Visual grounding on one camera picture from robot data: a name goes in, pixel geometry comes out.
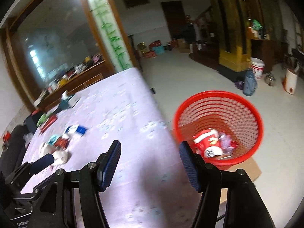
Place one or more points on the blue grey bag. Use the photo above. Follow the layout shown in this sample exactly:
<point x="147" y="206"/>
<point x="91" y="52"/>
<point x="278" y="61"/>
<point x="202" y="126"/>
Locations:
<point x="250" y="83"/>

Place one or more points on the blue white medicine box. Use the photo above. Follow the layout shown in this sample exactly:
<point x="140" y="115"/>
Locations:
<point x="76" y="130"/>

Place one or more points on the clear plastic bag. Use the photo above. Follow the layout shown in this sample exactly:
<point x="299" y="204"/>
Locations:
<point x="228" y="145"/>

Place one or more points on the green cloth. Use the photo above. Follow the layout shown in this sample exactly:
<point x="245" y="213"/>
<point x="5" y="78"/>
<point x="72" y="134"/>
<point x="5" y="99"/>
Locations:
<point x="42" y="119"/>

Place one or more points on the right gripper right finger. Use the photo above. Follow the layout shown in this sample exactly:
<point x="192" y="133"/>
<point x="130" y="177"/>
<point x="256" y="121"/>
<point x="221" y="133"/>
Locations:
<point x="230" y="196"/>

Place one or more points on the teal tissue box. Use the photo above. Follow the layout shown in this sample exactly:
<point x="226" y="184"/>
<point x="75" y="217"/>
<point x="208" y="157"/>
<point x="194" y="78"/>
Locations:
<point x="67" y="101"/>

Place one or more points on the red white torn carton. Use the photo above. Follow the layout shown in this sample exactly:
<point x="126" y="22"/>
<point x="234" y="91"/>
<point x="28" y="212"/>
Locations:
<point x="207" y="142"/>

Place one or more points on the white plastic bucket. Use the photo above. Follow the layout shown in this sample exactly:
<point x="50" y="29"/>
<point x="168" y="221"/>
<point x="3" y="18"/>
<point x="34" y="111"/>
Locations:
<point x="257" y="66"/>

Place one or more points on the dark red pouch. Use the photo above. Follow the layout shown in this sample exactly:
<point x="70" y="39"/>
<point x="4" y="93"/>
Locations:
<point x="48" y="123"/>

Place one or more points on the black sofa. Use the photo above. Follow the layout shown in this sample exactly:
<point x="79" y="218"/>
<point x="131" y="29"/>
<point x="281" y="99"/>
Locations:
<point x="12" y="157"/>

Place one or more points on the red plastic mesh basket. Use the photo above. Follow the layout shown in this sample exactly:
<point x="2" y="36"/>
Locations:
<point x="225" y="112"/>

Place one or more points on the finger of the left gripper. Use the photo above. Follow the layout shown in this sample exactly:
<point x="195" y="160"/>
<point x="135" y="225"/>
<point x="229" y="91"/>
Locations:
<point x="41" y="164"/>

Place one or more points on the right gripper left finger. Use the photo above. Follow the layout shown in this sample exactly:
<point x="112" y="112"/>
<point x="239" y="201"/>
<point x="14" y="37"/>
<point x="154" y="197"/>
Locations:
<point x="55" y="204"/>

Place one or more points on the wooden framed glass partition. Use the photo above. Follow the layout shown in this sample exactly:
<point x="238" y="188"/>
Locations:
<point x="44" y="39"/>

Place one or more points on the teal tissue packet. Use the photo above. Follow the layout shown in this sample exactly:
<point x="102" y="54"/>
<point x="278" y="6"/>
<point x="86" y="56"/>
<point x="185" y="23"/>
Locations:
<point x="53" y="139"/>

